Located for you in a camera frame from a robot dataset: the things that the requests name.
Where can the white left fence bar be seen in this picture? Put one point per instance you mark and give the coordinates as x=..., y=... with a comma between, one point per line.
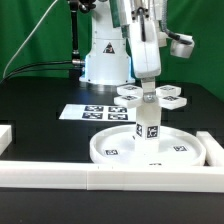
x=5, y=137

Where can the white marker sheet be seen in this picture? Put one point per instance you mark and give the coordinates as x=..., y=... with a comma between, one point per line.
x=97, y=113

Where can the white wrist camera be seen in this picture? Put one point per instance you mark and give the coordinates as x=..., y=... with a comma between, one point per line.
x=183, y=47

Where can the white round table top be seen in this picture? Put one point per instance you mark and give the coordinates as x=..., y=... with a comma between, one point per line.
x=120, y=145

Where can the white cross-shaped table base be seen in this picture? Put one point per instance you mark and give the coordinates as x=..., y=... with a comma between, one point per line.
x=168, y=97

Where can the white right fence bar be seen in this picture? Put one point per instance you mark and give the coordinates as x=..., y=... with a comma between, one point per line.
x=214, y=151

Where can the white fence bar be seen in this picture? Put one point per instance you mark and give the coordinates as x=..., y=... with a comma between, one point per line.
x=214, y=151
x=5, y=137
x=50, y=175

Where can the white front fence bar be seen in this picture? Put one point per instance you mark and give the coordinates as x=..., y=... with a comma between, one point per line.
x=50, y=175

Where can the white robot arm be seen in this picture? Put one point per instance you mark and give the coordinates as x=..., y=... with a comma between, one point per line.
x=125, y=45

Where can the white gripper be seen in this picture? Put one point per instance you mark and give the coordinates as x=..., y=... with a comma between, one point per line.
x=145, y=54

